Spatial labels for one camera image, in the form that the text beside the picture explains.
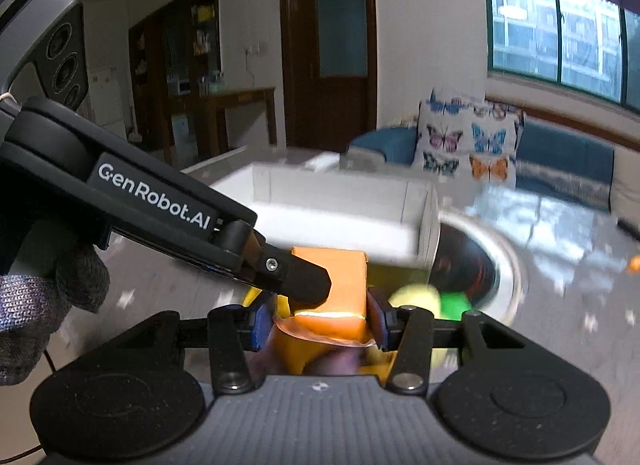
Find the grey white cardboard box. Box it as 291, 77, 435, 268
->
185, 147, 440, 269

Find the grey knit gloved hand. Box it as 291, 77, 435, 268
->
1, 245, 110, 386

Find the green framed window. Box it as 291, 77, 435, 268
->
486, 0, 639, 111

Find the white refrigerator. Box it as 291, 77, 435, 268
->
89, 68, 127, 139

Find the round black induction plate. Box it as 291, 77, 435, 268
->
430, 210, 528, 325

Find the yellow plush chick toy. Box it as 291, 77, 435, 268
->
388, 283, 442, 318

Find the blue sofa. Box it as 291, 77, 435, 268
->
350, 118, 615, 212

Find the dark wooden shelf cabinet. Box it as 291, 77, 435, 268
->
128, 0, 221, 168

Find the butterfly print pillow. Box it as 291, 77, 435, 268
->
412, 88, 526, 188

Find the dark wooden door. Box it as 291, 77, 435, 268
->
280, 0, 378, 152

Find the dark wooden side table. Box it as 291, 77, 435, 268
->
168, 87, 277, 162

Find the green plastic toy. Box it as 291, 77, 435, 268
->
437, 292, 473, 321

